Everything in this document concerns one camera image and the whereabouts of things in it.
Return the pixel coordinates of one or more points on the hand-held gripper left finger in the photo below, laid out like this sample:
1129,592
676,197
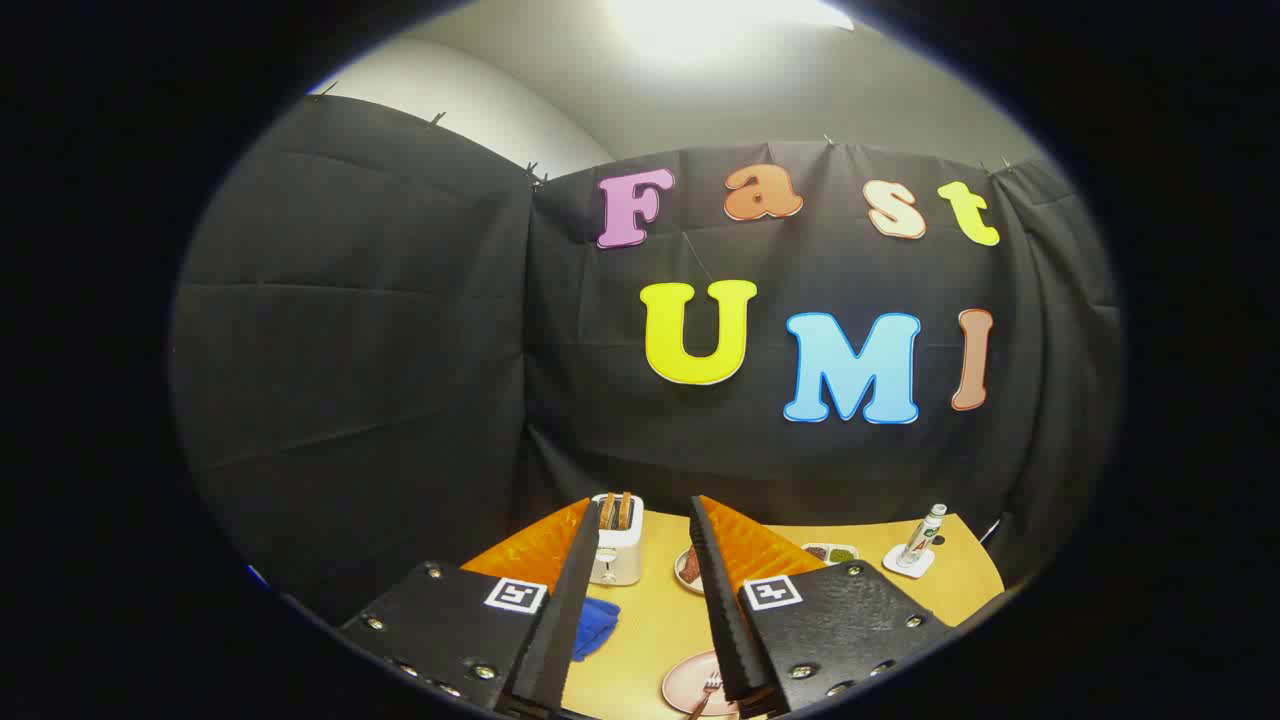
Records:
560,630

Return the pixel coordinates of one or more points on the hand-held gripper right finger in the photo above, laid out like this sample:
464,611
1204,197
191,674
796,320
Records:
715,600

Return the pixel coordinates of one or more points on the blue cloth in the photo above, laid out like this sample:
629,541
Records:
595,625

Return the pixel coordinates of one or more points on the white oval food plate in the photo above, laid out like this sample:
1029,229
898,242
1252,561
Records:
685,572

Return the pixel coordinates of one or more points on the pink plate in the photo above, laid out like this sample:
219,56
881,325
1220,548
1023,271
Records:
688,682

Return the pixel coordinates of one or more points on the white toaster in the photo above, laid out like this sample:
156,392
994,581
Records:
620,555

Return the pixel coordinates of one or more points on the white divided dish with beans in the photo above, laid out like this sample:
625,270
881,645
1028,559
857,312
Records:
830,553

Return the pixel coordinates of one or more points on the brown toast slice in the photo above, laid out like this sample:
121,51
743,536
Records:
606,510
626,509

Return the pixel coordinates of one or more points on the white square coaster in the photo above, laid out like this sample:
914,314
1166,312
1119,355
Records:
893,560

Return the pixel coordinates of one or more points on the white bottle with green cap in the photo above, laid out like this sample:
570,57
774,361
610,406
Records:
920,540

